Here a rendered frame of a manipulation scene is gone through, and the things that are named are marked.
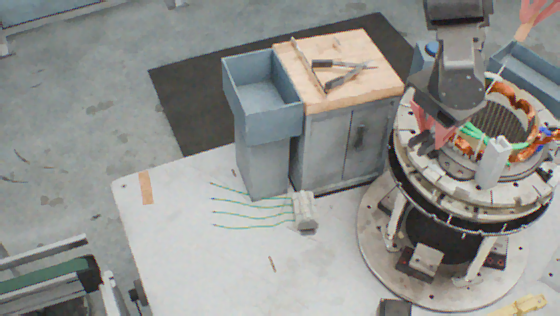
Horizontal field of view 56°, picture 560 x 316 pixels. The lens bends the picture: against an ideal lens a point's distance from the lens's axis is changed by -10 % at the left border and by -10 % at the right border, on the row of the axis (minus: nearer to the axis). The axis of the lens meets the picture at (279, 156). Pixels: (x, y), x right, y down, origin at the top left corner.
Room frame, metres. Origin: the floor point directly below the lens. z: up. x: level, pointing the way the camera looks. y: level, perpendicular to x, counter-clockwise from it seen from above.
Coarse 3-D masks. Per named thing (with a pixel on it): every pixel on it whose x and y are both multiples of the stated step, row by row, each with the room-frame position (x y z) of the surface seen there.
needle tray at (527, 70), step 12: (504, 48) 0.98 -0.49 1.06; (516, 48) 0.99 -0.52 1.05; (492, 60) 0.93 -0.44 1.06; (504, 60) 0.98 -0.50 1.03; (516, 60) 0.98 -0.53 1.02; (528, 60) 0.97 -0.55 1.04; (540, 60) 0.95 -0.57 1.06; (492, 72) 0.92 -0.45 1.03; (504, 72) 0.90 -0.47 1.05; (516, 72) 0.94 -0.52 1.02; (528, 72) 0.94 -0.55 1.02; (540, 72) 0.94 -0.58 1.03; (552, 72) 0.92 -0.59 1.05; (516, 84) 0.88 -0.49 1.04; (528, 84) 0.86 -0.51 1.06; (540, 84) 0.90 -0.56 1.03; (552, 84) 0.91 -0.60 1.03; (540, 96) 0.84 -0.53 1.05; (552, 96) 0.82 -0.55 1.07; (552, 108) 0.81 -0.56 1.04
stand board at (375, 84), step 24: (288, 48) 0.92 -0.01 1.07; (312, 48) 0.92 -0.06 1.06; (360, 48) 0.93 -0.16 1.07; (288, 72) 0.85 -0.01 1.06; (336, 72) 0.85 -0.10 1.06; (360, 72) 0.85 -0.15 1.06; (384, 72) 0.86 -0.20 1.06; (312, 96) 0.78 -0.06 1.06; (336, 96) 0.78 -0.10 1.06; (360, 96) 0.79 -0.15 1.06; (384, 96) 0.81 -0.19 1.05
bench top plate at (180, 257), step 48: (192, 192) 0.78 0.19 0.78; (288, 192) 0.79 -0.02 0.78; (144, 240) 0.64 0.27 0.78; (192, 240) 0.65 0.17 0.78; (240, 240) 0.66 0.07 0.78; (288, 240) 0.66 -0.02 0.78; (336, 240) 0.66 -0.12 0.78; (144, 288) 0.53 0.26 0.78; (192, 288) 0.54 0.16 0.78; (240, 288) 0.54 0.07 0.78; (288, 288) 0.55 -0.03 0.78; (336, 288) 0.55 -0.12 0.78; (384, 288) 0.55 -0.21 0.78; (528, 288) 0.54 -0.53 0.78
